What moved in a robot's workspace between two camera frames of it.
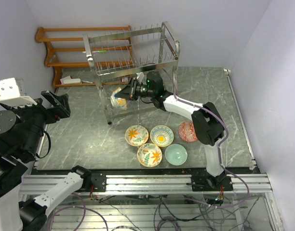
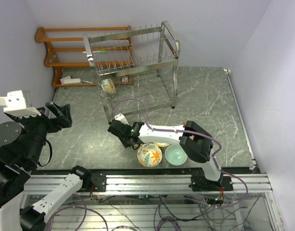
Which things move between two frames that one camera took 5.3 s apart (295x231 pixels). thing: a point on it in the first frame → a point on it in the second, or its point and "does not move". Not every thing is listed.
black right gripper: [125, 93] → [125, 143]
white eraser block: [72, 81] does not move
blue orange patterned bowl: [120, 103] → [108, 86]
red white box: [61, 80] does not move
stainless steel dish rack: [116, 58] does not move
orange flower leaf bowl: [149, 155] does not move
